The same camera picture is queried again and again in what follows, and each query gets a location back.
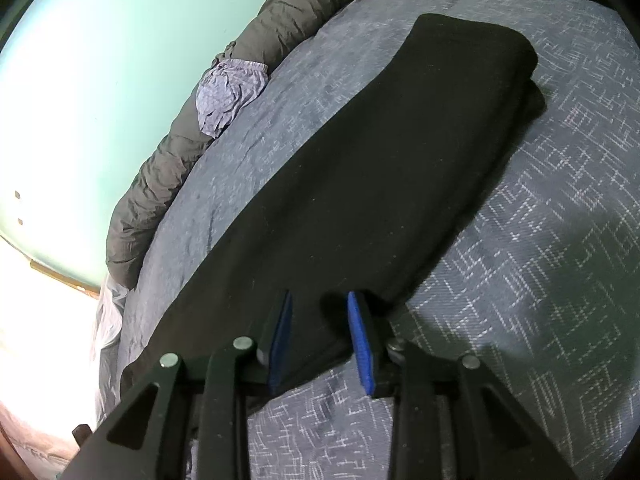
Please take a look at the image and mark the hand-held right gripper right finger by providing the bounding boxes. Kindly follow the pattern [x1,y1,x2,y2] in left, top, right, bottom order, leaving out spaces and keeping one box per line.
[346,290,573,480]

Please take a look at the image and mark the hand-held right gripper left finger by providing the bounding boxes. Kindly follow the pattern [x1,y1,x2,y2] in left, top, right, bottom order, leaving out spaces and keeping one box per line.
[59,289,295,480]

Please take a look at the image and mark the black pants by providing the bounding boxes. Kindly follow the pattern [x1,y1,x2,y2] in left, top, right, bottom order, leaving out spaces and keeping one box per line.
[120,12,547,416]

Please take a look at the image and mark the light grey bed cover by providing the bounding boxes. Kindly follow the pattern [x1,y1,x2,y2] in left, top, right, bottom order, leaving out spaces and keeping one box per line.
[90,275,136,426]

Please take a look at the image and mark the bed with blue sheet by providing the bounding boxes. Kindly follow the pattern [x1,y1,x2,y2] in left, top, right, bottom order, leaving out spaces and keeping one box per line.
[92,0,640,480]

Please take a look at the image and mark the grey rolled duvet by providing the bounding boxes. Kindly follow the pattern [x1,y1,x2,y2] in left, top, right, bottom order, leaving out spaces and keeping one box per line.
[105,0,411,291]

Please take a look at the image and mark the pink curtain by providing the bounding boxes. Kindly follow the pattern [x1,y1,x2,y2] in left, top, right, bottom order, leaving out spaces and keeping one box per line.
[0,240,106,466]

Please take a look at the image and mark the purple checked shorts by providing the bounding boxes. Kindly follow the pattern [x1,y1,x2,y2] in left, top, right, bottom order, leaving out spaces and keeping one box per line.
[195,57,271,140]

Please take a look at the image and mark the wooden window frame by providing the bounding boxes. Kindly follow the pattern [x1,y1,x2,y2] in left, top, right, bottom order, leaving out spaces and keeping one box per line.
[27,257,101,293]

